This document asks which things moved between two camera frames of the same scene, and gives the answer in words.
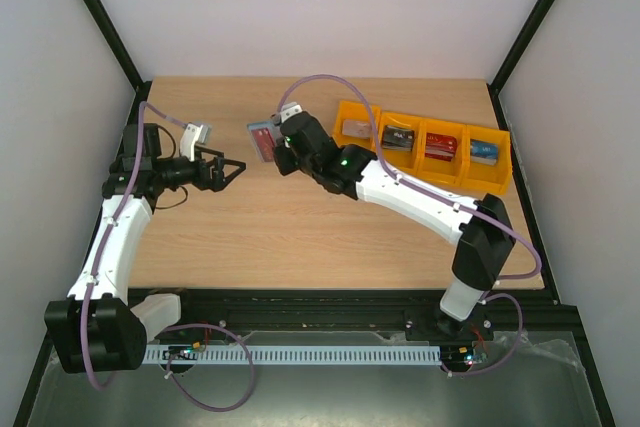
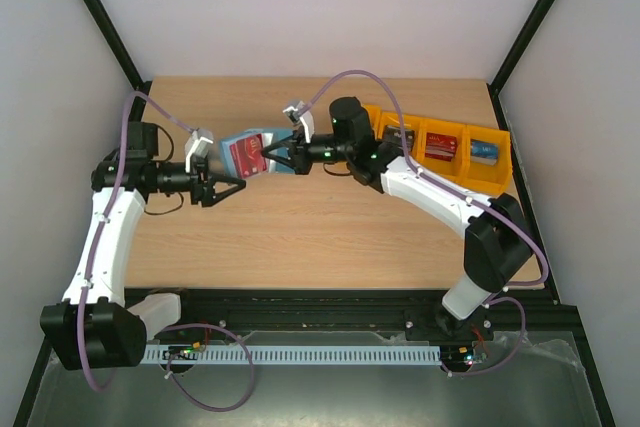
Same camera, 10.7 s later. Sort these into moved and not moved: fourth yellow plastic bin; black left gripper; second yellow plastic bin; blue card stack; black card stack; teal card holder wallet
Moved: black left gripper; teal card holder wallet
Not moved: fourth yellow plastic bin; second yellow plastic bin; black card stack; blue card stack
